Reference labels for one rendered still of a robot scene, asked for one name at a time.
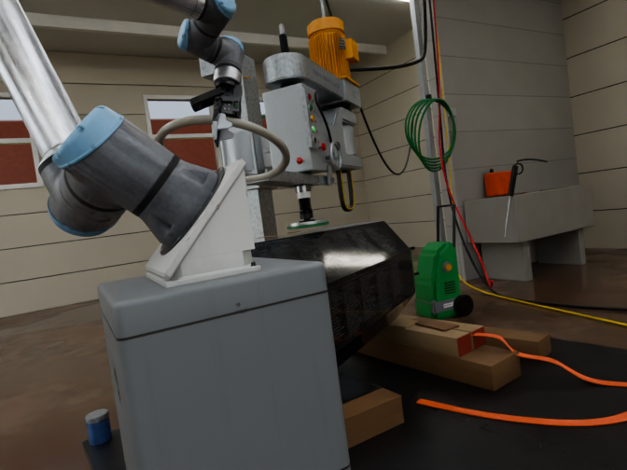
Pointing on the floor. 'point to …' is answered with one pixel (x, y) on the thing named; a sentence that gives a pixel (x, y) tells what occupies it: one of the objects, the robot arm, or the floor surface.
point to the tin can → (98, 426)
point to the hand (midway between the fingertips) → (215, 139)
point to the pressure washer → (440, 279)
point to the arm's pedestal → (227, 371)
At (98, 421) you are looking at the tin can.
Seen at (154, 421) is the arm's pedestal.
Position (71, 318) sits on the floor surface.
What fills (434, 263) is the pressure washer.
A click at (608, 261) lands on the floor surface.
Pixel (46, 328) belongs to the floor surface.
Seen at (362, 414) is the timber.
